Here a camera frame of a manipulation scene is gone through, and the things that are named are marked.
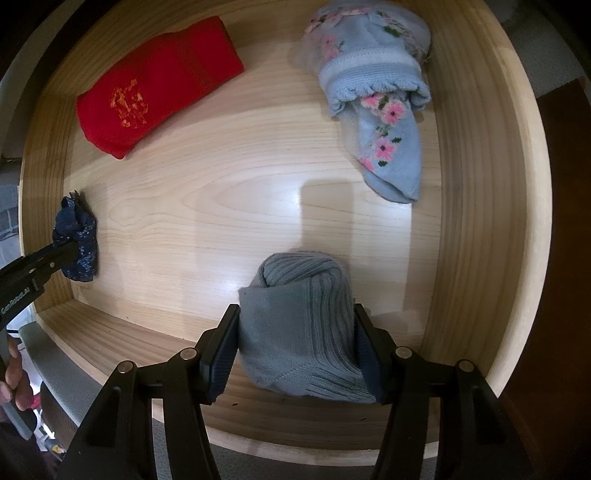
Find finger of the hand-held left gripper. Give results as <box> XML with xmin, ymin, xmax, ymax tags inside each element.
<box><xmin>23</xmin><ymin>263</ymin><xmax>64</xmax><ymax>290</ymax></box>
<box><xmin>0</xmin><ymin>240</ymin><xmax>80</xmax><ymax>278</ymax></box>

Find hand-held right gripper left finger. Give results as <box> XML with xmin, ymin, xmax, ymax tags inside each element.
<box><xmin>55</xmin><ymin>303</ymin><xmax>241</xmax><ymax>480</ymax></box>

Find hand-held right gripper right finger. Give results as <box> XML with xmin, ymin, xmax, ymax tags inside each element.
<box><xmin>353</xmin><ymin>303</ymin><xmax>539</xmax><ymax>480</ymax></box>

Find dark blue speckled socks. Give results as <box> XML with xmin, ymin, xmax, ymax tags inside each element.
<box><xmin>52</xmin><ymin>190</ymin><xmax>99</xmax><ymax>283</ymax></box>

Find grey-blue ribbed socks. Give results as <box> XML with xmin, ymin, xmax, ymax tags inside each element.
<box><xmin>238</xmin><ymin>249</ymin><xmax>377</xmax><ymax>404</ymax></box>

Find red socks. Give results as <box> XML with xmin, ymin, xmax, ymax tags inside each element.
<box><xmin>76</xmin><ymin>16</ymin><xmax>245</xmax><ymax>160</ymax></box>

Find blue floral socks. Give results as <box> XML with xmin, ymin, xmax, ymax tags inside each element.
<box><xmin>295</xmin><ymin>0</ymin><xmax>432</xmax><ymax>204</ymax></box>

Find person's left hand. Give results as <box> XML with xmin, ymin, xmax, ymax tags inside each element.
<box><xmin>0</xmin><ymin>339</ymin><xmax>35</xmax><ymax>411</ymax></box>

